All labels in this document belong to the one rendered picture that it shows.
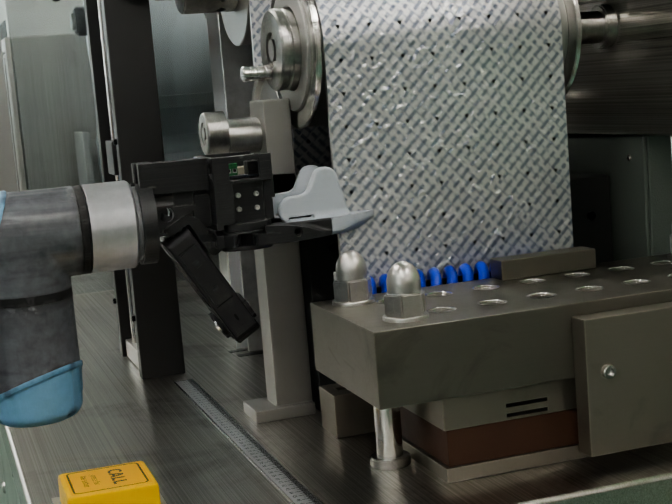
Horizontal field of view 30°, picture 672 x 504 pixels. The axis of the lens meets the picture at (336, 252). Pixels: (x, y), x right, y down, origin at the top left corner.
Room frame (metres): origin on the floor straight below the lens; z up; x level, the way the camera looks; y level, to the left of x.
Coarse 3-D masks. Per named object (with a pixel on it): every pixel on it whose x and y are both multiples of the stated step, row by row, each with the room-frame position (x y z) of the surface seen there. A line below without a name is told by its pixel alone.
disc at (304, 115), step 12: (312, 0) 1.12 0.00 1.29; (312, 12) 1.11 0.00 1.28; (312, 24) 1.11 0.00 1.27; (312, 36) 1.11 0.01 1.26; (312, 48) 1.11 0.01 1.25; (312, 60) 1.12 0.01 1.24; (312, 72) 1.12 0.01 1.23; (312, 84) 1.12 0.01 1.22; (312, 96) 1.13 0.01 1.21; (312, 108) 1.13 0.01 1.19; (300, 120) 1.17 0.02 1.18
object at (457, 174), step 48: (336, 96) 1.12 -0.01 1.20; (384, 96) 1.13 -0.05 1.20; (432, 96) 1.15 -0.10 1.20; (480, 96) 1.16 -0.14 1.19; (528, 96) 1.18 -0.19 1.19; (336, 144) 1.12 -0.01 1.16; (384, 144) 1.13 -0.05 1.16; (432, 144) 1.15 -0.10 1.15; (480, 144) 1.16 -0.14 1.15; (528, 144) 1.18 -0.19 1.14; (384, 192) 1.13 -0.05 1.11; (432, 192) 1.15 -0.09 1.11; (480, 192) 1.16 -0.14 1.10; (528, 192) 1.18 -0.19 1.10; (384, 240) 1.13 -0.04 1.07; (432, 240) 1.15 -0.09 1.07; (480, 240) 1.16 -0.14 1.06; (528, 240) 1.18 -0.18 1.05
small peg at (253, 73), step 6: (246, 66) 1.17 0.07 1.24; (252, 66) 1.17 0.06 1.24; (258, 66) 1.17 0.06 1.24; (264, 66) 1.17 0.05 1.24; (270, 66) 1.17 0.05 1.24; (240, 72) 1.17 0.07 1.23; (246, 72) 1.16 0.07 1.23; (252, 72) 1.16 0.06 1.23; (258, 72) 1.16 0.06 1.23; (264, 72) 1.17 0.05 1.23; (270, 72) 1.17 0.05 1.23; (246, 78) 1.16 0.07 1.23; (252, 78) 1.16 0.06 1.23; (258, 78) 1.17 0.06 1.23; (264, 78) 1.17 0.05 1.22; (270, 78) 1.17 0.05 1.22
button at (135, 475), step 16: (128, 464) 0.98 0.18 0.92; (144, 464) 0.98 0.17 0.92; (64, 480) 0.96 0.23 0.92; (80, 480) 0.95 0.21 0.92; (96, 480) 0.95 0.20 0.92; (112, 480) 0.94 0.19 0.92; (128, 480) 0.94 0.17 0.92; (144, 480) 0.94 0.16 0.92; (64, 496) 0.93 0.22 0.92; (80, 496) 0.91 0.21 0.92; (96, 496) 0.92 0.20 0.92; (112, 496) 0.92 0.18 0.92; (128, 496) 0.92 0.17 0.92; (144, 496) 0.93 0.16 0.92
